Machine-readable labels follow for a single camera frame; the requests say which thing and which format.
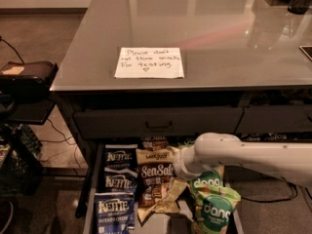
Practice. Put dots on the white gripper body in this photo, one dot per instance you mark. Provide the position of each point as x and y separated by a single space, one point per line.
179 164

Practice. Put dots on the brown Sea Salt chip bag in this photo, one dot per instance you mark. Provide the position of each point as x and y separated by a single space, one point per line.
158 186

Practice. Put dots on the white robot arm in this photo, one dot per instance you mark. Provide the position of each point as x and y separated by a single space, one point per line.
289 161

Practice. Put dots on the green Dang chip bag back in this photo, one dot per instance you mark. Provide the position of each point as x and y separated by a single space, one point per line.
186 141

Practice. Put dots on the green dang chip bag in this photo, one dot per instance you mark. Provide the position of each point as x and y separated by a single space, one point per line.
213 207
208 181
186 141

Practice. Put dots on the green Dang chip bag middle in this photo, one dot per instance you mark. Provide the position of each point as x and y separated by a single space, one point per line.
208 181

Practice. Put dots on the brown chip bag behind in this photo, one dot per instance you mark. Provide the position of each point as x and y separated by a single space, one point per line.
153 143

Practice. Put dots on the green Dang chip bag front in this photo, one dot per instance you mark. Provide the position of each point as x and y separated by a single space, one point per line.
213 207

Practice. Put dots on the open middle drawer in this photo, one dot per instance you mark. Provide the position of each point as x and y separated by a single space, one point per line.
179 223

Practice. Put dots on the blue Kettle chip bag middle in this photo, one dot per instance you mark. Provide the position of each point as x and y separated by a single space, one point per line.
120 180

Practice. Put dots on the blue kettle chip bag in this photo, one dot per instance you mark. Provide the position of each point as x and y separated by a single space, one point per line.
120 180
120 156
113 211

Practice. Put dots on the blue Kettle chip bag back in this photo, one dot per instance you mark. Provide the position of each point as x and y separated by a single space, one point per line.
120 156

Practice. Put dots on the blue Kettle chip bag front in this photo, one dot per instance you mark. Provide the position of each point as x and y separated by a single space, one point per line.
113 211

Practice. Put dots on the top left drawer front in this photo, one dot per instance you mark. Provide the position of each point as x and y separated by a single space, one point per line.
149 122

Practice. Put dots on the dark snack bags right drawer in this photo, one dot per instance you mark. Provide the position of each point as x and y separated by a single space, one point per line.
277 137

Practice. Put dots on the dark cabinet with drawers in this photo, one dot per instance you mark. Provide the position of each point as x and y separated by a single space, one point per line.
235 53

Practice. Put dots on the white handwritten paper note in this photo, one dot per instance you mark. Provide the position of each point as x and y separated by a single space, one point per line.
141 63

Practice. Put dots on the black office chair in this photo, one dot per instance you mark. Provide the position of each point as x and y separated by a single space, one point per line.
25 91

